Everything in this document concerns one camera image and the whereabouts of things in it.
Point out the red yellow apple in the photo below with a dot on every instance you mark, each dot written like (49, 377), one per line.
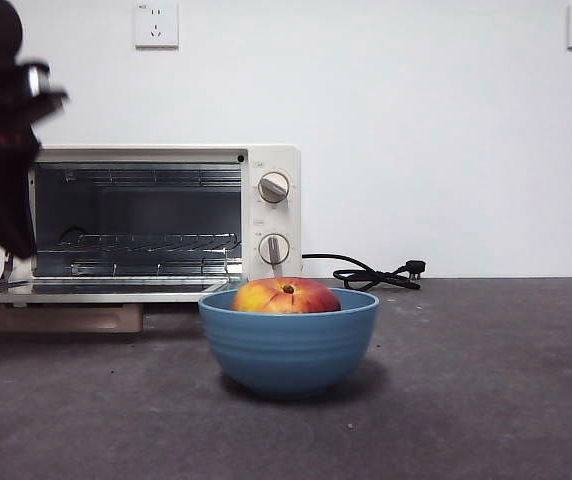
(286, 297)

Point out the blue ribbed bowl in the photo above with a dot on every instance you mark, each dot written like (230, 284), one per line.
(288, 350)

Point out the cream Toshiba toaster oven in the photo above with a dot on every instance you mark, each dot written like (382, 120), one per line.
(267, 220)

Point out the round temperature knob, slanted pointer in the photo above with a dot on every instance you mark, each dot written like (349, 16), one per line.
(272, 188)

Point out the round timer knob, upright pointer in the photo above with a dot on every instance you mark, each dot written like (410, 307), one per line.
(272, 249)

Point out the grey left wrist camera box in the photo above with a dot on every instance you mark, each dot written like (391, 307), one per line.
(34, 80)

